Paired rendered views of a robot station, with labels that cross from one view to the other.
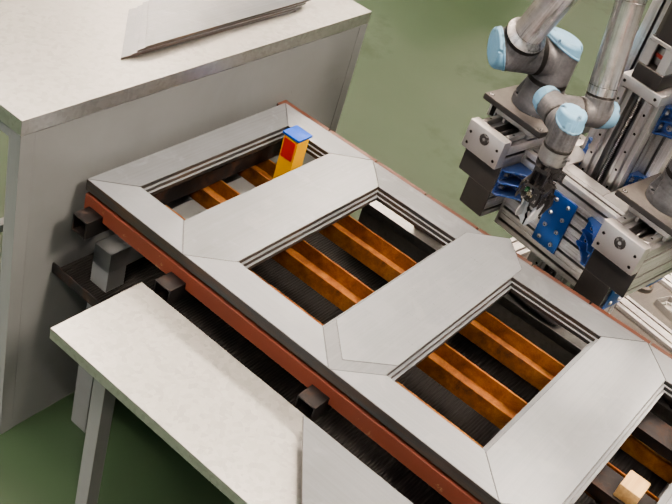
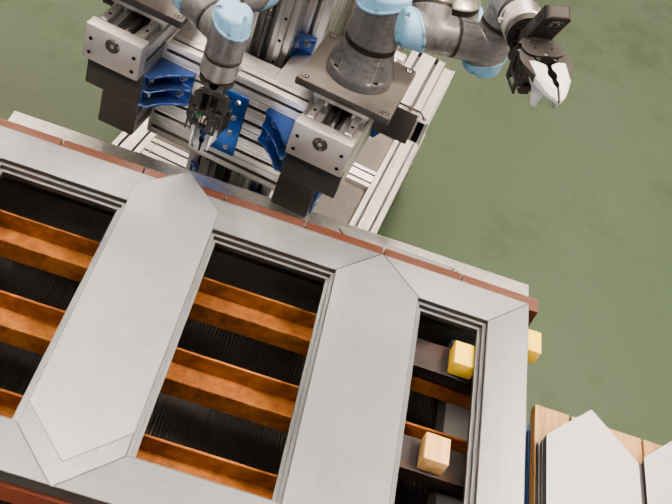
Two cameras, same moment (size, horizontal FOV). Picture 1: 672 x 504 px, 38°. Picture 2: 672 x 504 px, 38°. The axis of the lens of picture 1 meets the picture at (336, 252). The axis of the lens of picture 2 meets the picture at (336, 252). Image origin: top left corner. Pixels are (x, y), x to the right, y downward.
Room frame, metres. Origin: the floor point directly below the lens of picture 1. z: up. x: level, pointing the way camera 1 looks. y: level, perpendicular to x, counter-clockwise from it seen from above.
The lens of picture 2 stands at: (0.75, 0.15, 2.25)
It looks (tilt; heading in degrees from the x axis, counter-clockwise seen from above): 43 degrees down; 325
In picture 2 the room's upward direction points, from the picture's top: 23 degrees clockwise
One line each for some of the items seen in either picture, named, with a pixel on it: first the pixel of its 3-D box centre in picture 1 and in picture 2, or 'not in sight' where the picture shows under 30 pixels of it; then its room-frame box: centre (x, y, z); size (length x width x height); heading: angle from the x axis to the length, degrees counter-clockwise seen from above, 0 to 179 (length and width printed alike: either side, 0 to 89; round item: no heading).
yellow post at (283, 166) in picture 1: (289, 165); not in sight; (2.33, 0.20, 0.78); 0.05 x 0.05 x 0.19; 62
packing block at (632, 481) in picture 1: (632, 489); (434, 453); (1.52, -0.76, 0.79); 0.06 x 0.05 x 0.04; 152
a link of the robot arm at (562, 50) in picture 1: (555, 55); not in sight; (2.64, -0.41, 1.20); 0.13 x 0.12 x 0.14; 113
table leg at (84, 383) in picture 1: (98, 339); not in sight; (1.89, 0.54, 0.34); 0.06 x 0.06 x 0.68; 62
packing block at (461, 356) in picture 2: not in sight; (462, 359); (1.72, -0.91, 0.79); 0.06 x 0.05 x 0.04; 152
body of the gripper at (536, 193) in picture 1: (540, 181); (211, 100); (2.23, -0.44, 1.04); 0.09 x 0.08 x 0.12; 153
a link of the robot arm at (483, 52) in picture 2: not in sight; (482, 43); (2.06, -0.87, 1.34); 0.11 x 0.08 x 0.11; 78
